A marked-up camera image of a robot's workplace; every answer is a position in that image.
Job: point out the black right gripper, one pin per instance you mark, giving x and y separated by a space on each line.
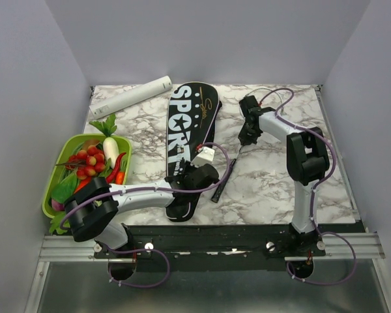
244 139

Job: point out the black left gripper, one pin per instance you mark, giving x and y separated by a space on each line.
188 167

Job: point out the black-handled badminton racket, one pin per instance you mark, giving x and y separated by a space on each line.
219 190

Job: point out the black sport racket bag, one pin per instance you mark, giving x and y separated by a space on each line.
191 116

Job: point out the white shuttlecock tube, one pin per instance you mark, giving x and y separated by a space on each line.
128 98

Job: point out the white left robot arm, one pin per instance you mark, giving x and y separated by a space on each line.
90 211

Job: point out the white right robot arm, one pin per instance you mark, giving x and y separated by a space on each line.
306 158

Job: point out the small orange carrot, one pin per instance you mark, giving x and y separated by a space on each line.
120 178

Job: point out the red chili pepper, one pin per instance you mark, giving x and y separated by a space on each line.
111 176

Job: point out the white radish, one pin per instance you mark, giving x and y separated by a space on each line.
111 150

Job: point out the red cherry tomato bunch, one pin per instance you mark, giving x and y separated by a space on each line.
87 162

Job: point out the green vegetable tray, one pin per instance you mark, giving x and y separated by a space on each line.
59 172

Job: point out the green leafy vegetable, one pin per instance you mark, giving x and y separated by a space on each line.
64 189

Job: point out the purple onion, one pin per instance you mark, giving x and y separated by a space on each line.
56 206

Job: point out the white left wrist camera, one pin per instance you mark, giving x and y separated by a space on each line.
205 156

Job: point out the aluminium frame rail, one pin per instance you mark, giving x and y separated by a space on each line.
65 249

